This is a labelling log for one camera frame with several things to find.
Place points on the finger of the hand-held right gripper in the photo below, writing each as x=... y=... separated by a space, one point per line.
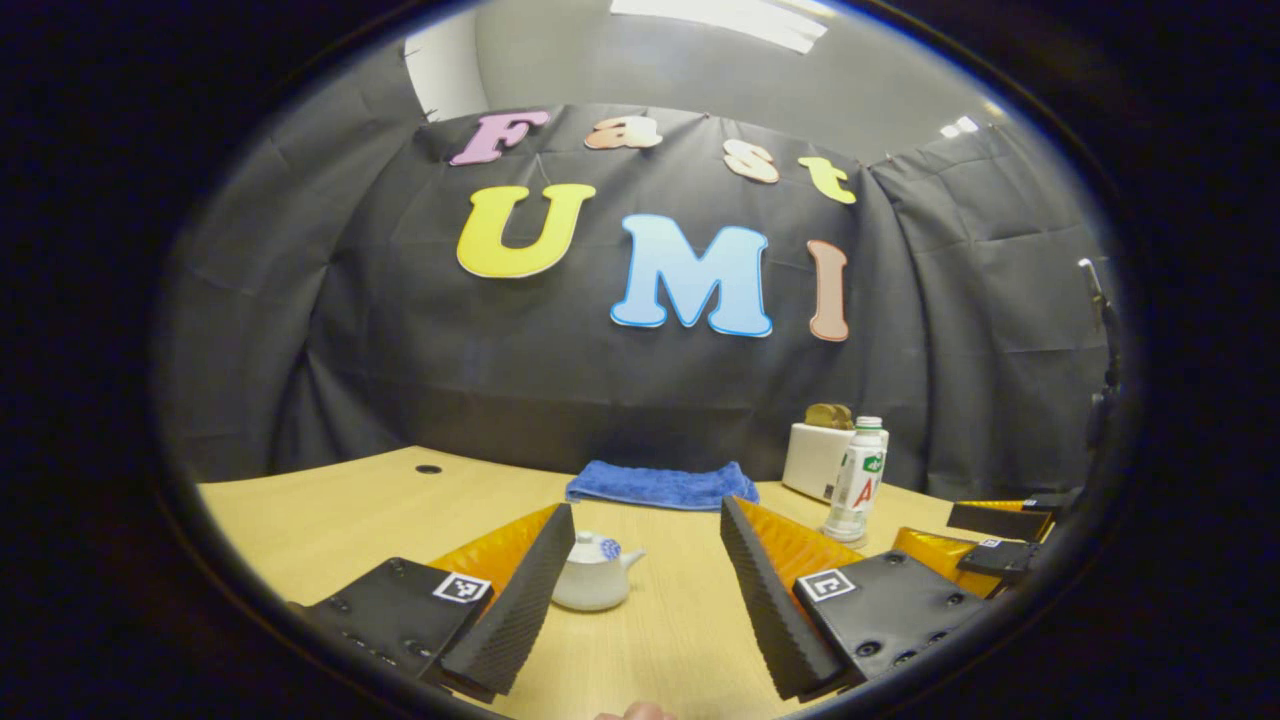
x=1000 y=520
x=1000 y=560

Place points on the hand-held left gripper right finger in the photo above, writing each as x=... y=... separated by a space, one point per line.
x=765 y=600

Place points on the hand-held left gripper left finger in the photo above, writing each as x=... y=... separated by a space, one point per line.
x=520 y=610

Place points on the white teacup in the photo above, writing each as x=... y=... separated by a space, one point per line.
x=590 y=590

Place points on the white water bottle green label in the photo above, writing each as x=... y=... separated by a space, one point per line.
x=860 y=480

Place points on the white toaster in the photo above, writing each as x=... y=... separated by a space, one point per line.
x=810 y=460

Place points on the blue folded towel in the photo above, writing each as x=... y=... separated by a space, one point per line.
x=650 y=485

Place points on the brown bread slice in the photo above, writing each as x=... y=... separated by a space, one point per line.
x=820 y=416
x=845 y=417

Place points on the small ceiling light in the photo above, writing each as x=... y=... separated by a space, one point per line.
x=962 y=125

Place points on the large ceiling light panel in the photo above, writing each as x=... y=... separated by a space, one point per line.
x=740 y=15

